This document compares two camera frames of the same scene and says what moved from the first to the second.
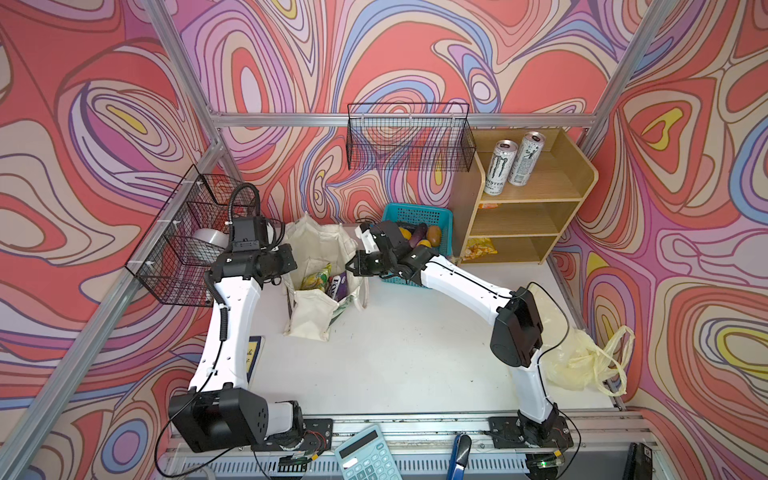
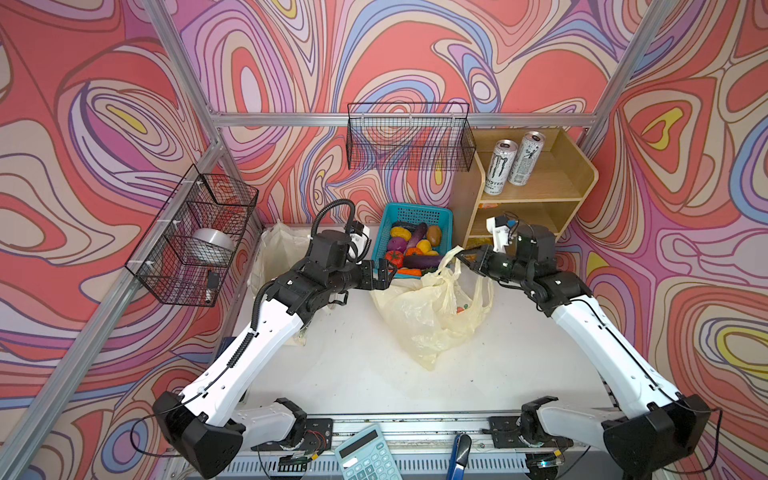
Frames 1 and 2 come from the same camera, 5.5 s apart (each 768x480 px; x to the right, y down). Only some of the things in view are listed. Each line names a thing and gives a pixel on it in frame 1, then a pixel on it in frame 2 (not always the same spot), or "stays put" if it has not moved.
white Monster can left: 501,163 stays put
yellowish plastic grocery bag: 581,362 -> 432,315
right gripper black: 359,269 -> 473,265
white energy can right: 527,157 stays put
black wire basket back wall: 410,137 stays put
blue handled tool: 460,451 stays put
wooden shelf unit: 521,189 stays put
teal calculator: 367,456 stays put
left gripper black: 286,259 -> 383,283
